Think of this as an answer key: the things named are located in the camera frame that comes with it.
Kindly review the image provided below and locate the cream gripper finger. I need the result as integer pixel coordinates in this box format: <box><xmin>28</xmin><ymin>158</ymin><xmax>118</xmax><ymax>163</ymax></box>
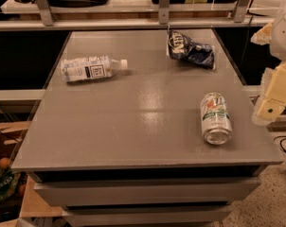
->
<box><xmin>250</xmin><ymin>23</ymin><xmax>273</xmax><ymax>45</ymax></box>
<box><xmin>256</xmin><ymin>61</ymin><xmax>286</xmax><ymax>122</ymax></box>

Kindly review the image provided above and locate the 7up soda can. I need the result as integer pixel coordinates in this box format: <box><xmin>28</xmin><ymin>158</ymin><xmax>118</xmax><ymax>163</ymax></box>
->
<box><xmin>200</xmin><ymin>93</ymin><xmax>233</xmax><ymax>146</ymax></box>

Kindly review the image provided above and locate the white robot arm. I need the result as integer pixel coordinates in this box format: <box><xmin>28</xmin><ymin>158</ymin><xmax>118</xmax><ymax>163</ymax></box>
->
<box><xmin>251</xmin><ymin>5</ymin><xmax>286</xmax><ymax>126</ymax></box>

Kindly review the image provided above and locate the clear plastic water bottle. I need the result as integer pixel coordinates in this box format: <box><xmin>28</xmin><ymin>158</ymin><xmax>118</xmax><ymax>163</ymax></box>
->
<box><xmin>60</xmin><ymin>55</ymin><xmax>128</xmax><ymax>83</ymax></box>

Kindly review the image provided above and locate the dark blue chip bag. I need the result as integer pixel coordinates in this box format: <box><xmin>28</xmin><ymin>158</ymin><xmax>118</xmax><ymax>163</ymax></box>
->
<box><xmin>167</xmin><ymin>30</ymin><xmax>215</xmax><ymax>70</ymax></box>

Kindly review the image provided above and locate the grey drawer cabinet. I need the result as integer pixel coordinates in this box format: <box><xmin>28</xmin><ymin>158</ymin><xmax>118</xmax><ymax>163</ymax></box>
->
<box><xmin>13</xmin><ymin>30</ymin><xmax>282</xmax><ymax>227</ymax></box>

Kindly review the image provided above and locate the orange fruit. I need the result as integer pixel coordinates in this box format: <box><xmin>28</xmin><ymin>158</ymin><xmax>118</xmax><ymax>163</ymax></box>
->
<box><xmin>0</xmin><ymin>157</ymin><xmax>10</xmax><ymax>169</ymax></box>

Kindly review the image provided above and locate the green snack bag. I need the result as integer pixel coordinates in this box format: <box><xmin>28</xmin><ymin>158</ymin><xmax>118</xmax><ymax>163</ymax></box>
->
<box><xmin>0</xmin><ymin>167</ymin><xmax>20</xmax><ymax>202</ymax></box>

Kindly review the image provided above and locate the metal shelf rail frame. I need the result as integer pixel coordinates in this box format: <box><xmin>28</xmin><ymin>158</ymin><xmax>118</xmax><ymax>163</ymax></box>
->
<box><xmin>0</xmin><ymin>0</ymin><xmax>275</xmax><ymax>31</ymax></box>

